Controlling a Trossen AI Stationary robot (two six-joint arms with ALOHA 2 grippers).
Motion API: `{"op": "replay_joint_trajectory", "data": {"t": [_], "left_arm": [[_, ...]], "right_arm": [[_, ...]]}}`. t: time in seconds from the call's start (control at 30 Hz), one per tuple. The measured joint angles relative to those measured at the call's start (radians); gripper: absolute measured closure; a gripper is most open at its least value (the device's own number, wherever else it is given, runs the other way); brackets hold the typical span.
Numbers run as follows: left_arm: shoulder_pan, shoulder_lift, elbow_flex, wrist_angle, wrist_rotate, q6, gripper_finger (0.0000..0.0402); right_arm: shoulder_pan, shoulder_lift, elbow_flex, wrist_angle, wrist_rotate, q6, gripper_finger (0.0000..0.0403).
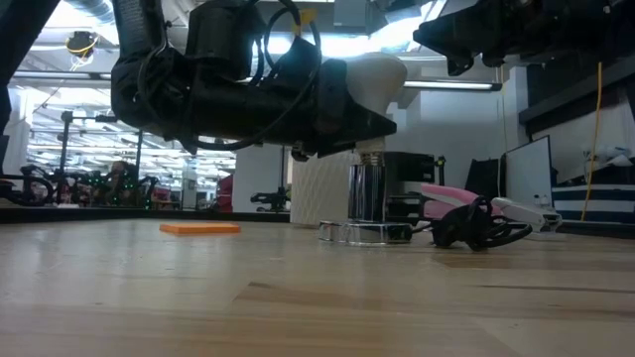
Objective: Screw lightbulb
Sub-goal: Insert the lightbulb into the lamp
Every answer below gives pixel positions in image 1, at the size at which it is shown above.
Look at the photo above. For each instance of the pink stapler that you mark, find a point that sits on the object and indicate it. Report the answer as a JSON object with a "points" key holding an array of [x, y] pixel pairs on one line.
{"points": [[441, 193]]}

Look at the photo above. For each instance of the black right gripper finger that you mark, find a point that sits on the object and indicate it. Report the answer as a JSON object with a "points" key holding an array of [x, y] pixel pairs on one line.
{"points": [[439, 22], [441, 40]]}

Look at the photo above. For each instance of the orange sticky note pad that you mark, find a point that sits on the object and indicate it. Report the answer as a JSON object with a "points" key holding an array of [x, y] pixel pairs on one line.
{"points": [[198, 228]]}

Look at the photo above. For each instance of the person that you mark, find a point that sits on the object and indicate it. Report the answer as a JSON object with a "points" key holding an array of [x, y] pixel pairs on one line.
{"points": [[121, 173]]}

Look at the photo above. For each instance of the white grey stapler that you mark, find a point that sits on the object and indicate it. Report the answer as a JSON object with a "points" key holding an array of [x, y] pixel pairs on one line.
{"points": [[521, 213]]}

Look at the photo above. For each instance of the black cabinet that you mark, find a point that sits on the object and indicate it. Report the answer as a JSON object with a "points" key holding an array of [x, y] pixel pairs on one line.
{"points": [[412, 178]]}

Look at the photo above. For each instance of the red cabinet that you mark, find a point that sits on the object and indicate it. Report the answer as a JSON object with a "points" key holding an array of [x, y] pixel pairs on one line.
{"points": [[225, 193]]}

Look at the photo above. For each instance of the ceiling light bar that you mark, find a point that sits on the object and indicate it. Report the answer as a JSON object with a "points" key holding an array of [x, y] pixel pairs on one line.
{"points": [[446, 85], [49, 75]]}

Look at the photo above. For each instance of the chrome lamp socket base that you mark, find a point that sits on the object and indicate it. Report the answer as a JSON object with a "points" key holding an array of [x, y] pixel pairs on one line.
{"points": [[367, 198]]}

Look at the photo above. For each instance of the black background gantry frame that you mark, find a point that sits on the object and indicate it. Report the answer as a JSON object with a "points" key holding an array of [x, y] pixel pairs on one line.
{"points": [[65, 149]]}

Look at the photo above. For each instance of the yellow black ceiling reel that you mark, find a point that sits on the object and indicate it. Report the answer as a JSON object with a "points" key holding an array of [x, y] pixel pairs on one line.
{"points": [[82, 43]]}

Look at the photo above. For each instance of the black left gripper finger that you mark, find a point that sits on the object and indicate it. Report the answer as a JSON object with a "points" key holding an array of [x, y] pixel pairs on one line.
{"points": [[367, 126]]}

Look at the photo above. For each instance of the white board panel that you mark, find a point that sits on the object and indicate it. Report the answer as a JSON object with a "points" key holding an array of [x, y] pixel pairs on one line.
{"points": [[528, 173]]}

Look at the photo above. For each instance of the navy white striped box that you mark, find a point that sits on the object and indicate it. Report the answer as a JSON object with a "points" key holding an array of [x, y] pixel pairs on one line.
{"points": [[595, 203]]}

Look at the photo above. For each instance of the black chair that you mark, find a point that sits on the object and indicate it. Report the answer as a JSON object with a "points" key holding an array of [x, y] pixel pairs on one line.
{"points": [[483, 181]]}

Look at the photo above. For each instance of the white textured pen cup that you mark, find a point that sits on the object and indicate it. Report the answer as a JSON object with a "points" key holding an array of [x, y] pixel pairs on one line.
{"points": [[317, 188]]}

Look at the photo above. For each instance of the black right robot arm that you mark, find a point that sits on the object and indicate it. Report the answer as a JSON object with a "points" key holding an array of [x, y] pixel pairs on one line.
{"points": [[570, 25]]}

